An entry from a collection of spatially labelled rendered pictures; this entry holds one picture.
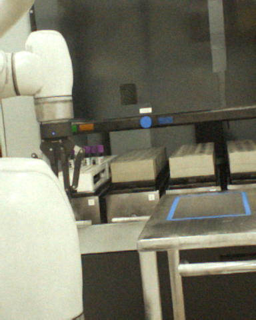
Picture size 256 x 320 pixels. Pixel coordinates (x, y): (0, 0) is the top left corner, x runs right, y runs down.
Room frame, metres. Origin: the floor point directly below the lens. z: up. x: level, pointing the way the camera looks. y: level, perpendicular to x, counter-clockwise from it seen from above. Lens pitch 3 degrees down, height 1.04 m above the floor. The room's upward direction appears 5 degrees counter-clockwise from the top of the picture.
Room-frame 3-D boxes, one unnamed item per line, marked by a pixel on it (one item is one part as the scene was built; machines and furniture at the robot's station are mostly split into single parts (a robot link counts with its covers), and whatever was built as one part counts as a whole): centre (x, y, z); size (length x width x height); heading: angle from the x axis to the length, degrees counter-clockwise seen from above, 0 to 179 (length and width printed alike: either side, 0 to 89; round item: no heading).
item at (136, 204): (2.45, -0.03, 0.78); 0.73 x 0.14 x 0.09; 174
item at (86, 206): (2.47, 0.12, 0.78); 0.73 x 0.14 x 0.09; 174
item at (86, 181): (2.34, 0.14, 0.83); 0.30 x 0.10 x 0.06; 174
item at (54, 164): (2.04, 0.18, 0.89); 0.04 x 0.01 x 0.11; 174
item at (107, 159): (2.65, 0.10, 0.83); 0.30 x 0.10 x 0.06; 174
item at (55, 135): (2.04, 0.17, 0.96); 0.08 x 0.07 x 0.09; 84
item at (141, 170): (2.22, 0.00, 0.85); 0.12 x 0.02 x 0.06; 84
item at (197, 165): (2.21, -0.15, 0.85); 0.12 x 0.02 x 0.06; 83
